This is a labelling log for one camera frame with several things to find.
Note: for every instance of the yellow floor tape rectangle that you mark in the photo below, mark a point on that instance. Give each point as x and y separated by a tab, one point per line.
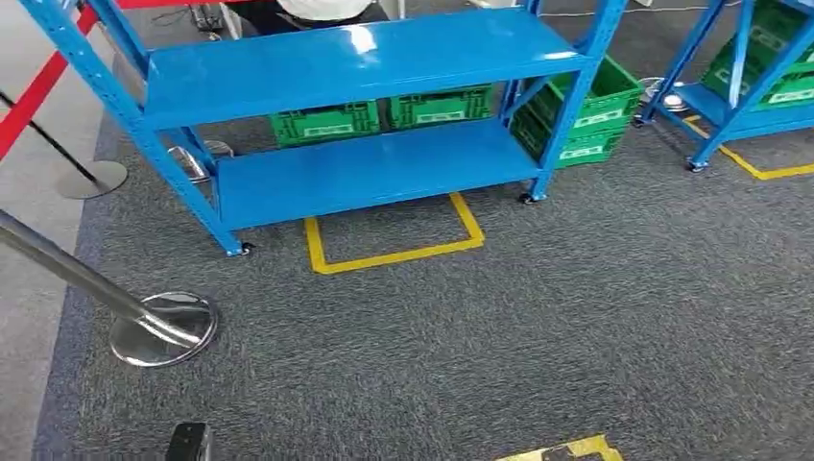
394	256

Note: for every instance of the green plastic crate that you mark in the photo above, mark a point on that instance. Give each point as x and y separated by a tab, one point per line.
324	124
773	32
585	151
439	107
788	92
604	102

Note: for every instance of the wide blue metal shelf rack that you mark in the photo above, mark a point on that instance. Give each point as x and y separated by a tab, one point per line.
356	63

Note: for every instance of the chrome stanchion base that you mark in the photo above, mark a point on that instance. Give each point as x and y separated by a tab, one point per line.
668	95
191	162

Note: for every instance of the person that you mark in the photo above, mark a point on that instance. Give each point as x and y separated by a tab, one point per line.
318	9

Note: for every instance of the black boxy robot part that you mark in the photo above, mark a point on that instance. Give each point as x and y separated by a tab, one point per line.
189	443

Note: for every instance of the red barrier belt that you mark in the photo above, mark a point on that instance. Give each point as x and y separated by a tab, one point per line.
191	2
38	89

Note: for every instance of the black-pole stanchion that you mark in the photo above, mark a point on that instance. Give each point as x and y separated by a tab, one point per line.
92	179

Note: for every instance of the chrome stanchion post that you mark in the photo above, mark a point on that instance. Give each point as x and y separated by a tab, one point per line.
159	331

